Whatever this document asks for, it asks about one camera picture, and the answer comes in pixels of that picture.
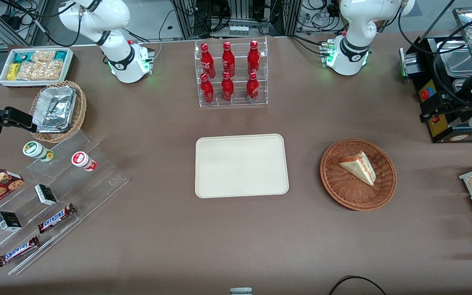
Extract stacked aluminium foil trays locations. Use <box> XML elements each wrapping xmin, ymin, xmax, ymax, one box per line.
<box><xmin>32</xmin><ymin>86</ymin><xmax>77</xmax><ymax>134</ymax></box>

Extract cream plastic tray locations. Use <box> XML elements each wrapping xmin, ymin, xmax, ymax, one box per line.
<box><xmin>195</xmin><ymin>134</ymin><xmax>290</xmax><ymax>199</ymax></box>

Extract large clear cracker bag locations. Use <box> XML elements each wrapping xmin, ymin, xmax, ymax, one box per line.
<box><xmin>16</xmin><ymin>61</ymin><xmax>63</xmax><ymax>81</ymax></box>

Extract black cable loop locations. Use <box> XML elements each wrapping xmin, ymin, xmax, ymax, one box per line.
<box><xmin>328</xmin><ymin>275</ymin><xmax>388</xmax><ymax>295</ymax></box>

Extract snickers bar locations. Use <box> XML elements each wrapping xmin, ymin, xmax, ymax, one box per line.
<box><xmin>37</xmin><ymin>203</ymin><xmax>77</xmax><ymax>234</ymax></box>
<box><xmin>0</xmin><ymin>236</ymin><xmax>41</xmax><ymax>268</ymax></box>

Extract steel warmer pan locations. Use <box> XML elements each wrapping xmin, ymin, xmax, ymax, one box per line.
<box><xmin>452</xmin><ymin>79</ymin><xmax>472</xmax><ymax>94</ymax></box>
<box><xmin>437</xmin><ymin>40</ymin><xmax>472</xmax><ymax>77</ymax></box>

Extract aluminium frame rack with cables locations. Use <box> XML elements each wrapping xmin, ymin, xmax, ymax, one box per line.
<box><xmin>170</xmin><ymin>0</ymin><xmax>343</xmax><ymax>38</ymax></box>

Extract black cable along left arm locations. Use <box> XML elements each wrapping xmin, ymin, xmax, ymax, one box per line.
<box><xmin>397</xmin><ymin>0</ymin><xmax>472</xmax><ymax>105</ymax></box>

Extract red lid cup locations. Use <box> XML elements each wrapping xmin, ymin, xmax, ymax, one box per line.
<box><xmin>71</xmin><ymin>151</ymin><xmax>98</xmax><ymax>172</ymax></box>

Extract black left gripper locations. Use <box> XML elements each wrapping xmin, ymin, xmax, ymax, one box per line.
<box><xmin>420</xmin><ymin>93</ymin><xmax>472</xmax><ymax>123</ymax></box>

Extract clear acrylic stepped stand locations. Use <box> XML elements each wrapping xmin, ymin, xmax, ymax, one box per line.
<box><xmin>0</xmin><ymin>130</ymin><xmax>129</xmax><ymax>276</ymax></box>

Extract red cola bottle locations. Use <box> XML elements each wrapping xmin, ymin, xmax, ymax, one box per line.
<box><xmin>222</xmin><ymin>41</ymin><xmax>236</xmax><ymax>78</ymax></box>
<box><xmin>200</xmin><ymin>43</ymin><xmax>216</xmax><ymax>79</ymax></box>
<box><xmin>247</xmin><ymin>40</ymin><xmax>261</xmax><ymax>77</ymax></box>
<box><xmin>246</xmin><ymin>72</ymin><xmax>260</xmax><ymax>103</ymax></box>
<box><xmin>221</xmin><ymin>71</ymin><xmax>235</xmax><ymax>102</ymax></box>
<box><xmin>200</xmin><ymin>73</ymin><xmax>215</xmax><ymax>104</ymax></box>

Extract black food warmer cabinet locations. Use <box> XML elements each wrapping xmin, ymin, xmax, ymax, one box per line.
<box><xmin>399</xmin><ymin>6</ymin><xmax>472</xmax><ymax>143</ymax></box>

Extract green lid cup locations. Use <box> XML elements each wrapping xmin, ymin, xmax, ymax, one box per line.
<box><xmin>23</xmin><ymin>141</ymin><xmax>54</xmax><ymax>163</ymax></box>

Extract round brown wicker basket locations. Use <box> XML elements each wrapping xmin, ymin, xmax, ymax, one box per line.
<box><xmin>320</xmin><ymin>138</ymin><xmax>397</xmax><ymax>211</ymax></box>

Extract triangular sandwich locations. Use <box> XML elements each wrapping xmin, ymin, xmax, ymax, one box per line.
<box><xmin>338</xmin><ymin>152</ymin><xmax>377</xmax><ymax>187</ymax></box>

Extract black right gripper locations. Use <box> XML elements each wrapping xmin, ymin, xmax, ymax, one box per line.
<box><xmin>0</xmin><ymin>107</ymin><xmax>39</xmax><ymax>134</ymax></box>

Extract small black box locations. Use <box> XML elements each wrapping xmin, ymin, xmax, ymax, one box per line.
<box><xmin>0</xmin><ymin>211</ymin><xmax>23</xmax><ymax>232</ymax></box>
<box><xmin>34</xmin><ymin>184</ymin><xmax>58</xmax><ymax>206</ymax></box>

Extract white plastic snack bin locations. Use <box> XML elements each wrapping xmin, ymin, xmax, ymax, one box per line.
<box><xmin>0</xmin><ymin>48</ymin><xmax>74</xmax><ymax>88</ymax></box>

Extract wicker basket holding foil trays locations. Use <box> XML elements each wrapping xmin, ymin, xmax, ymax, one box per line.
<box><xmin>29</xmin><ymin>80</ymin><xmax>87</xmax><ymax>143</ymax></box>

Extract clear acrylic bottle rack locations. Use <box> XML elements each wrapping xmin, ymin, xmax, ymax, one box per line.
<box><xmin>194</xmin><ymin>36</ymin><xmax>269</xmax><ymax>108</ymax></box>

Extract small clear cracker bag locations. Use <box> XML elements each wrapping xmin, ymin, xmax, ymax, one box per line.
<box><xmin>31</xmin><ymin>50</ymin><xmax>57</xmax><ymax>63</ymax></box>

